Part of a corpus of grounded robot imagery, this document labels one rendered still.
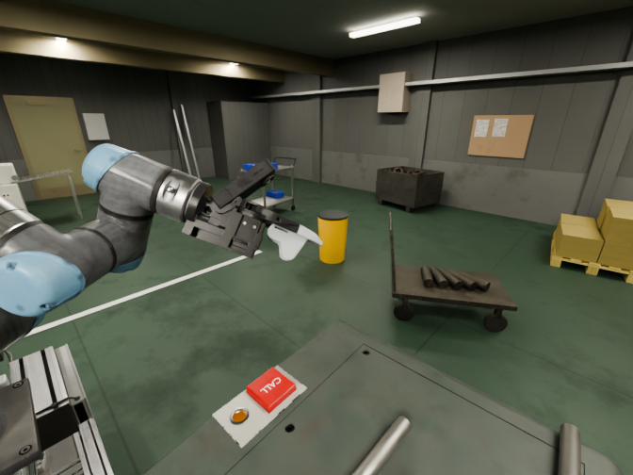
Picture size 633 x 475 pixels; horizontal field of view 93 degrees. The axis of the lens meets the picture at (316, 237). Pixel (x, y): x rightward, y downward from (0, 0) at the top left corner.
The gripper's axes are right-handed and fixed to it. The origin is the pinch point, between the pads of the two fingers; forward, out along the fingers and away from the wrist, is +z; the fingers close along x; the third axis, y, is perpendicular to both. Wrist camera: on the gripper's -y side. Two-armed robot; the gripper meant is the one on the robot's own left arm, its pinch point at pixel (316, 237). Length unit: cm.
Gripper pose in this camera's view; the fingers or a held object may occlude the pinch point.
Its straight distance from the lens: 50.3
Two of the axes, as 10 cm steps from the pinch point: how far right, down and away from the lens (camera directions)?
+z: 9.2, 3.7, 1.4
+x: 1.9, -0.9, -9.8
